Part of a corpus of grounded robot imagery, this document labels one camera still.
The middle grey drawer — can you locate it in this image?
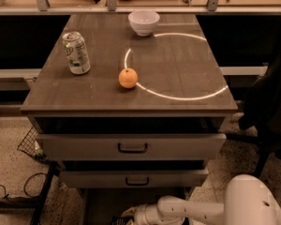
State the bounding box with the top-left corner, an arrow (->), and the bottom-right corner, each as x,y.
60,169 -> 209,188

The grey drawer cabinet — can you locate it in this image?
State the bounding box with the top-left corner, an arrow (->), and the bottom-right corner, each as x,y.
22,14 -> 236,225

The black office chair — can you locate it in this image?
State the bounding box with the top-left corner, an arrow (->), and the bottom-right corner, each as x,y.
226,33 -> 281,177

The orange fruit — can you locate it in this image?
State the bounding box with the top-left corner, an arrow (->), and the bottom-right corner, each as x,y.
118,68 -> 138,89

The bottom grey drawer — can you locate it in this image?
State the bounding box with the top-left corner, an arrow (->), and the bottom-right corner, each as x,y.
79,187 -> 188,225

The top grey drawer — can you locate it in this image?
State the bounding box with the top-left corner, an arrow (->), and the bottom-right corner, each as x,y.
37,133 -> 226,161

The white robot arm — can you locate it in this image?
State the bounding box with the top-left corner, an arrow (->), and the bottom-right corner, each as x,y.
121,174 -> 281,225

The grey drawer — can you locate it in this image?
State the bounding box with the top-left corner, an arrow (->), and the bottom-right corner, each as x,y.
37,133 -> 226,161
79,187 -> 188,225
60,169 -> 209,188

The black metal stand leg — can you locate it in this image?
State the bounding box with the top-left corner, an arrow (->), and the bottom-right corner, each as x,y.
0,163 -> 58,225

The green white soda can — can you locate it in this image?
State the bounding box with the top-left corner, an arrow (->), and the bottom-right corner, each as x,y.
62,31 -> 91,75

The black wire basket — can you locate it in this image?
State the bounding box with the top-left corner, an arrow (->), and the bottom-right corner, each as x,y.
17,127 -> 50,164

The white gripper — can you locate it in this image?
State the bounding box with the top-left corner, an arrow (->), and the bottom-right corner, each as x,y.
121,204 -> 160,225

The white ceramic bowl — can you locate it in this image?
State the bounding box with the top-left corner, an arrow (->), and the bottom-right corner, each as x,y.
128,10 -> 160,37

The black floor cable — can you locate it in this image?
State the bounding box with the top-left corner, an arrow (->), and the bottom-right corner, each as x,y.
0,172 -> 49,200

